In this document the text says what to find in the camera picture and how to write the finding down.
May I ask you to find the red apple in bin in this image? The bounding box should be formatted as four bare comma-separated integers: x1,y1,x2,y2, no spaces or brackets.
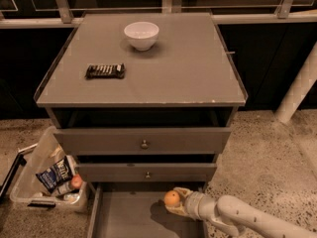
70,175,83,189

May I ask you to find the grey top drawer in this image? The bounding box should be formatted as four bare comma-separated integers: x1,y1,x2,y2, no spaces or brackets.
53,127,231,156

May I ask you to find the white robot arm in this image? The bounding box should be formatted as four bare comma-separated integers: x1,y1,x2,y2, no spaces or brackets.
163,187,317,238

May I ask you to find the white post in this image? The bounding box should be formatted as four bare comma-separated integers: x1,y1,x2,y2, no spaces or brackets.
275,42,317,123

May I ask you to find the black bin lid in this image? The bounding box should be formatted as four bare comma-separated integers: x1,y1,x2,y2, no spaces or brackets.
0,144,38,202

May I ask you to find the grey drawer cabinet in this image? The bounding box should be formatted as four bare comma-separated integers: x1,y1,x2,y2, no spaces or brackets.
34,12,249,196

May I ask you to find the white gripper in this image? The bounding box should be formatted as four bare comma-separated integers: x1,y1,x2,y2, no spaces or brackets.
165,187,206,220

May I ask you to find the grey bottom drawer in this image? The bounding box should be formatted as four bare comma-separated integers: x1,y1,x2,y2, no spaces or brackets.
87,182,208,238

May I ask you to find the black snack bar wrapper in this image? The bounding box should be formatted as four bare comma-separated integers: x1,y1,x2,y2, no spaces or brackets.
85,63,126,79

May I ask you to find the orange fruit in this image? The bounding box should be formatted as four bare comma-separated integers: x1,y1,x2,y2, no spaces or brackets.
163,190,180,207

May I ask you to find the clear plastic storage bin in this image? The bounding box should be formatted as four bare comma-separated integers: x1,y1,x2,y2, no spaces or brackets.
10,126,88,212

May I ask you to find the grey drawer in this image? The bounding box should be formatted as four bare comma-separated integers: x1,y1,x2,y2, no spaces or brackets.
53,127,231,156
76,164,217,182
87,182,208,238

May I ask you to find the grey middle drawer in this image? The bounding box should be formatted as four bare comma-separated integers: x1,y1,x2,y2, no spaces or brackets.
76,164,217,182

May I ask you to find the metal window railing frame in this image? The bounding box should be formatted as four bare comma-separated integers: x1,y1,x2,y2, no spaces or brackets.
0,0,317,28

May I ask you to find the white ceramic bowl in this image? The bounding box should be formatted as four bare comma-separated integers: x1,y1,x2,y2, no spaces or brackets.
124,22,159,51

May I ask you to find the blue chip bag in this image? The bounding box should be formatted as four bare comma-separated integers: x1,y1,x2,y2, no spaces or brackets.
36,156,75,193

